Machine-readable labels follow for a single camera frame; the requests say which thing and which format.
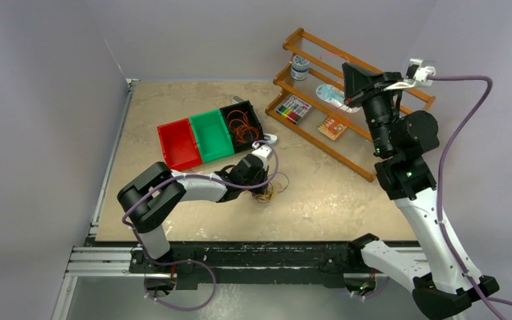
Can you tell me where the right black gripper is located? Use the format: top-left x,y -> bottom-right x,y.
343,63 -> 409,156

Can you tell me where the yellow cable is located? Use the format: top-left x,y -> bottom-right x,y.
255,185 -> 277,203

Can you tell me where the purple thin cable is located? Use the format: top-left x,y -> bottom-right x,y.
253,172 -> 291,205

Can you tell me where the green plastic bin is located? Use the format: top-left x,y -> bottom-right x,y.
189,109 -> 235,163

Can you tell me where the black plastic bin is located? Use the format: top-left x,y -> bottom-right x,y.
219,101 -> 264,153

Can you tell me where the red plastic bin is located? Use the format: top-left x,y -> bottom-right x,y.
157,119 -> 203,171

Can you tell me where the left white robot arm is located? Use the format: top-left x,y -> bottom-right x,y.
117,151 -> 271,273

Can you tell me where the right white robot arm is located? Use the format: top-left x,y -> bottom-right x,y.
342,59 -> 499,319

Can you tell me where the blue packaged tool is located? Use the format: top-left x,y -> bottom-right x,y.
315,83 -> 348,109

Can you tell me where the orange card pack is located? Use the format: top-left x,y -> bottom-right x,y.
317,117 -> 347,141

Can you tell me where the wooden tiered shelf rack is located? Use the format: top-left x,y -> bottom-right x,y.
266,28 -> 439,183

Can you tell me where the white blue round jar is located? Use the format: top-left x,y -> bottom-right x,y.
290,55 -> 310,81

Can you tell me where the coloured marker pack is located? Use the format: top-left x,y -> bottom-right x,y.
275,95 -> 313,125

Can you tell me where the grey white stapler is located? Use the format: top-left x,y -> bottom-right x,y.
231,96 -> 245,104

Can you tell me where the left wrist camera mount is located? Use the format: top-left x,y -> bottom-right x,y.
251,141 -> 276,169

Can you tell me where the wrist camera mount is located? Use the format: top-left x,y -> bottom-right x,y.
251,141 -> 276,169
384,58 -> 436,91

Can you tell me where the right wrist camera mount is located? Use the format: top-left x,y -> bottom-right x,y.
384,58 -> 436,91

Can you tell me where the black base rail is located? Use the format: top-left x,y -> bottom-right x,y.
66,240 -> 429,293

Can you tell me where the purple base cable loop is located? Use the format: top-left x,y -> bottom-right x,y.
143,257 -> 218,312

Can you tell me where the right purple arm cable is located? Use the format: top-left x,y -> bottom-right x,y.
428,75 -> 512,320

